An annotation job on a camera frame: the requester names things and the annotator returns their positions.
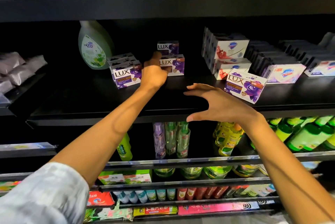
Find white floral wipe packet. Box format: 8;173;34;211
84;205;134;222

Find person's left hand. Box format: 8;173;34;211
140;51;169;92

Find person's right hand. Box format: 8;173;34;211
183;82;265;130

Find pile of white wipe packets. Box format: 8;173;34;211
0;52;48;93

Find green lidded wipe tub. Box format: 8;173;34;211
153;167;176;178
180;166;204;180
204;165;233;180

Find black store shelf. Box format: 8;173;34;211
0;72;58;190
0;0;335;224

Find pale green pump soap bottle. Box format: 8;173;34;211
78;20;114;70

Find person's left forearm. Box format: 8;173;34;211
50;85;158;172

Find person's right forearm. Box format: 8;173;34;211
246;119;335;224

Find row of white red soap boxes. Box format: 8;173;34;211
201;27;252;80

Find red snack packet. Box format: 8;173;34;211
86;190;116;207

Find long pink packet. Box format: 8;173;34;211
178;201;260;216

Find green white box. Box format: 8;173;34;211
98;170;126;185
125;169;153;184

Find row of white pink soap boxes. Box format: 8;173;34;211
245;33;335;85

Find yellow red packets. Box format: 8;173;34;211
133;205;179;217

